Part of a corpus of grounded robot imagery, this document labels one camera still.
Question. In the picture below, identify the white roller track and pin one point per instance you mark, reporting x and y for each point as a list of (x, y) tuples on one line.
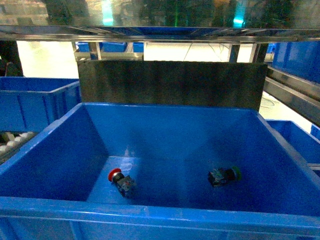
[(13, 146)]

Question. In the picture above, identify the dark metal back panel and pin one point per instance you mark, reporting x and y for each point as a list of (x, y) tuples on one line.
[(214, 84)]

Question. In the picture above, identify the green push button switch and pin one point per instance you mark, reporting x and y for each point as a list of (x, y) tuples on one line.
[(218, 177)]

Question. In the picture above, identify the red mushroom push button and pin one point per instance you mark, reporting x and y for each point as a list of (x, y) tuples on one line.
[(124, 183)]

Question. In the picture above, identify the large blue sorting bin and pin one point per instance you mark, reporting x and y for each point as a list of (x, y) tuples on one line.
[(56, 186)]

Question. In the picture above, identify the blue bin far left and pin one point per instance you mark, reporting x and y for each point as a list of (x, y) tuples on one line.
[(30, 104)]

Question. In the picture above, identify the steel upper shelf rail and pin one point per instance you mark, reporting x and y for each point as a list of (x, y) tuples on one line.
[(155, 34)]

